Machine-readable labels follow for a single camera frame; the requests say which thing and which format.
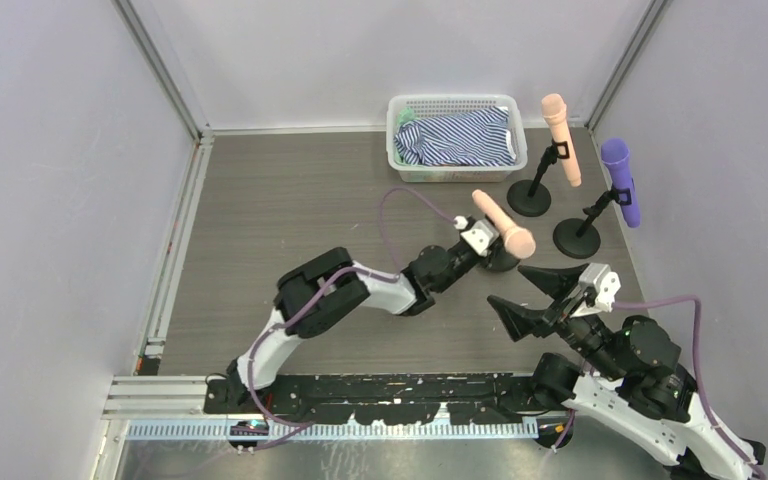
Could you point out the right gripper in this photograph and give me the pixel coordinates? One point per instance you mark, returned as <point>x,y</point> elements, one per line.
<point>557,312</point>

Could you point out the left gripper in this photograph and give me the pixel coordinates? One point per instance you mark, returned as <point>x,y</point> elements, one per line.
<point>475,253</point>

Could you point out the black stand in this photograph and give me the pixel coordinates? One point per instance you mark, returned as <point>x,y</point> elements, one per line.
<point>499,260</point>
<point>529,197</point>
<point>578,238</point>

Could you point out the peach microphone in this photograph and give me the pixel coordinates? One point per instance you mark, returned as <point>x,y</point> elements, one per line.
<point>554,112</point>
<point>517,240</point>

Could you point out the black stand front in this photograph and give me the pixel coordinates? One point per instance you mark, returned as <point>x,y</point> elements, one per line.
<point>529,197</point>

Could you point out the purple microphone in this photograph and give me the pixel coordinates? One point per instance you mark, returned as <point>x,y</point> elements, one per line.
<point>616,156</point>

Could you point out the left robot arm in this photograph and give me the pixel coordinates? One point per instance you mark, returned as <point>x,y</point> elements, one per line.
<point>314,297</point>

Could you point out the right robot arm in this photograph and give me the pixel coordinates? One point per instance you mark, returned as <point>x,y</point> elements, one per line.
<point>639,388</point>

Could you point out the blue striped cloth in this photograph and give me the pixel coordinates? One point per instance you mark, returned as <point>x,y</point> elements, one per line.
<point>476,138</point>

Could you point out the green cloth item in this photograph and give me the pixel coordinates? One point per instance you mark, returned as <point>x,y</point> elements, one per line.
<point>405,115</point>

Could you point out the white plastic basket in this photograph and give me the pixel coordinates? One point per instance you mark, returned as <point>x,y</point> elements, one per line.
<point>432,105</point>

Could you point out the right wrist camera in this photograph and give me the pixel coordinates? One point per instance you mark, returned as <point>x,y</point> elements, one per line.
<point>596,291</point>

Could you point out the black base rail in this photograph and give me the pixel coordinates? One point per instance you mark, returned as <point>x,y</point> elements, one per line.
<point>297,408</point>

